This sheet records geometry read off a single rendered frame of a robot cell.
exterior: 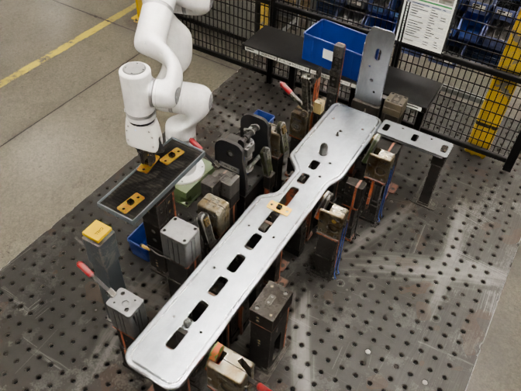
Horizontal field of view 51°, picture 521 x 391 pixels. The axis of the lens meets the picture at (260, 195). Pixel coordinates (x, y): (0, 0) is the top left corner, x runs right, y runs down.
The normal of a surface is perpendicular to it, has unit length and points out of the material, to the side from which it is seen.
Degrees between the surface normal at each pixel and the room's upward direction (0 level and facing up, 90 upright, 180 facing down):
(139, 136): 91
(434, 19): 90
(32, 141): 0
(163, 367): 0
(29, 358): 0
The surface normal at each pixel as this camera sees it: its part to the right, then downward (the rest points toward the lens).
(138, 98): 0.00, 0.71
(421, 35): -0.51, 0.61
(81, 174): 0.04, -0.69
